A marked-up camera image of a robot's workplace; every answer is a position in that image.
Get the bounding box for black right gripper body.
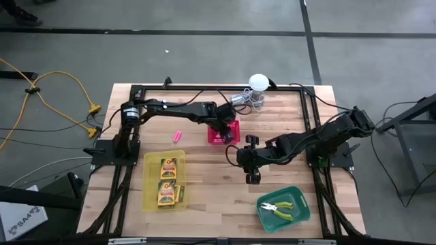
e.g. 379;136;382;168
236;144;270;173

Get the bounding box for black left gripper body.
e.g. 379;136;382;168
213;114;238;135

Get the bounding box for green-handled pliers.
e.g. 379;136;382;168
260;203;294;221
264;201;294;214

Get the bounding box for red plastic basket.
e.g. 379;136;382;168
206;119;241;146

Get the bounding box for white mushroom lamp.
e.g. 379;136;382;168
247;73;270;103

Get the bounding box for green plastic bin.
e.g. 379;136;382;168
255;185;311;234

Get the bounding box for yellow plastic tray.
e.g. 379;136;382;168
142;149;188;213

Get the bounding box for black metal stand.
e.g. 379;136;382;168
374;93;436;198

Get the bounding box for black floor bar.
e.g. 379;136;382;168
0;70;38;81

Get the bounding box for white printed box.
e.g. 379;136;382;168
0;185;48;241

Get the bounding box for person's foot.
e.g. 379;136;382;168
0;0;44;27

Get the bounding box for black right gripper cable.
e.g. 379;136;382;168
225;144;241;168

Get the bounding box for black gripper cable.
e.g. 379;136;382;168
217;88;255;116
225;144;241;168

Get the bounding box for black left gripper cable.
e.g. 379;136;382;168
217;88;255;116

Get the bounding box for white coiled cable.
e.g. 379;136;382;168
230;88;266;112

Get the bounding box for black aluminium table frame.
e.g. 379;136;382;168
76;83;369;245

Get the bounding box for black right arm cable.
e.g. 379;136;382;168
289;82;352;113

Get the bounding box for silver metal bracket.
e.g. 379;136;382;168
108;238;147;245
298;239;337;245

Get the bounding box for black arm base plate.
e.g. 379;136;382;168
306;142;360;169
83;138;140;167

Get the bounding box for yellow extension cord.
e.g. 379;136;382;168
0;57;102;139
0;70;102;150

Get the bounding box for black looping floor cable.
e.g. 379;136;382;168
369;135;436;208

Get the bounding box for white floor cable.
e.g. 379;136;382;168
8;156;93;188

